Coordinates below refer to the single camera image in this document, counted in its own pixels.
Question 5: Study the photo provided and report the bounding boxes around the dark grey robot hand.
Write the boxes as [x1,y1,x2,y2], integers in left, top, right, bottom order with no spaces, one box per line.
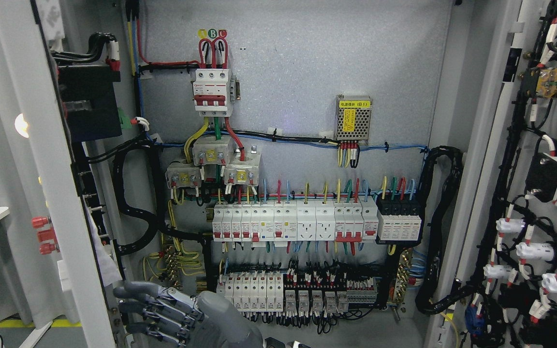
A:
[113,281,267,348]

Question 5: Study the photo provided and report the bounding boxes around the grey cabinet door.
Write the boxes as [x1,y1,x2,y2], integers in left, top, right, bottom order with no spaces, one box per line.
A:
[416,0,557,348]
[0,0,125,348]

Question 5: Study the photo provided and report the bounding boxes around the row of white circuit breakers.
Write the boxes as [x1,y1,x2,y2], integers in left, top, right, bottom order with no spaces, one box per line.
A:
[211,199,380,255]

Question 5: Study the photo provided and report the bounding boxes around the lower relay terminal row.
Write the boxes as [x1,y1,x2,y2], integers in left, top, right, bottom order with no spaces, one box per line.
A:
[215,259,391,334]

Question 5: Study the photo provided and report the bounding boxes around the three current transformers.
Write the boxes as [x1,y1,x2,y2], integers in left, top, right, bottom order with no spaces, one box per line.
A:
[164,136,261,192]

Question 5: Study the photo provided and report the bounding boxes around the red test terminal block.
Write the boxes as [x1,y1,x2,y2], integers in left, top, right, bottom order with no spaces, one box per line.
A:
[31,216,59,255]

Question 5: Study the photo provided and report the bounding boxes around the black surge protector block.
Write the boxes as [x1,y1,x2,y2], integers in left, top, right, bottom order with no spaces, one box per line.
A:
[376,196,422,247]

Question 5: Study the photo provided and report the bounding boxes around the metal power supply module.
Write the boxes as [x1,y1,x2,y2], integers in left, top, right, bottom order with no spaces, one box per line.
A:
[334,94,373,142]

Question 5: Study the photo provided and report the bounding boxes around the white lit indicator lamp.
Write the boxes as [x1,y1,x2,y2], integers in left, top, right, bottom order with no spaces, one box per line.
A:
[14,113,29,139]

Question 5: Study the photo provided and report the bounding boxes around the black cable conduit left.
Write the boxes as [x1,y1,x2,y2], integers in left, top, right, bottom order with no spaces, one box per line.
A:
[112,135,211,257]

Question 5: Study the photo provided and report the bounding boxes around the black cable conduit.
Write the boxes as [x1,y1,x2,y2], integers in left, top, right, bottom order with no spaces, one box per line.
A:
[414,145,465,315]
[112,135,211,257]

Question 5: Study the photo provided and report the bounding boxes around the white DIN rail sockets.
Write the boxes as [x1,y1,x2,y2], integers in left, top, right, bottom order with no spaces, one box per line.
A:
[297,200,336,241]

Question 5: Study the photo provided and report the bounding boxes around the red handle three-pole breaker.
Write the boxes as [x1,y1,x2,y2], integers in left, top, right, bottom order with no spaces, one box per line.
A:
[192,69,236,117]

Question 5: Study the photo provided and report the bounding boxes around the black cable conduit right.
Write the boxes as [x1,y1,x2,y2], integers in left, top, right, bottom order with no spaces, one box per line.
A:
[414,145,465,315]

